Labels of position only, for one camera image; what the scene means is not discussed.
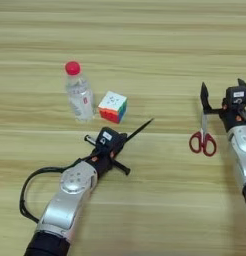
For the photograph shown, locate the red-handled scissors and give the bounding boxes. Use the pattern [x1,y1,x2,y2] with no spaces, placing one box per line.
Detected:
[188,111,218,158]

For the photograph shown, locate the clear bottle with red cap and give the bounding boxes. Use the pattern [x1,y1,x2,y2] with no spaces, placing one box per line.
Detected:
[63,60,96,124]

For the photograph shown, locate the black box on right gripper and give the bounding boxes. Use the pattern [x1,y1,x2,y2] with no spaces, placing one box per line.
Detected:
[225,85,246,108]

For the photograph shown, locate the colourful puzzle cube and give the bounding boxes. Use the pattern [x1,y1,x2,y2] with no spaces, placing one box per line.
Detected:
[97,90,128,125]

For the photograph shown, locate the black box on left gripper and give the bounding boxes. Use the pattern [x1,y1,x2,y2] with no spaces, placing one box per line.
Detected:
[94,126,125,152]

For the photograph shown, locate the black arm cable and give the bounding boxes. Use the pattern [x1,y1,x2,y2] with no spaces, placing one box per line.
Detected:
[238,105,246,125]
[18,149,103,225]

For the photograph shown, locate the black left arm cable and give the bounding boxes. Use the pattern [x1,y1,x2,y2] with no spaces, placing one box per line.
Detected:
[18,149,103,225]

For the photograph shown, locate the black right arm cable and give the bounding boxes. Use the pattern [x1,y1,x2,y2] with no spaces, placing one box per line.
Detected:
[238,105,246,125]

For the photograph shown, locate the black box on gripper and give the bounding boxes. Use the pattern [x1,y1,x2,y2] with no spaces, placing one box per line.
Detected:
[225,85,246,108]
[94,126,125,152]

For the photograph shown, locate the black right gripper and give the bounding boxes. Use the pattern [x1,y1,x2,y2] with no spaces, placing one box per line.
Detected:
[199,77,246,133]

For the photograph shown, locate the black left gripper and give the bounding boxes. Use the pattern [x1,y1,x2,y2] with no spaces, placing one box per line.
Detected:
[83,132,132,179]

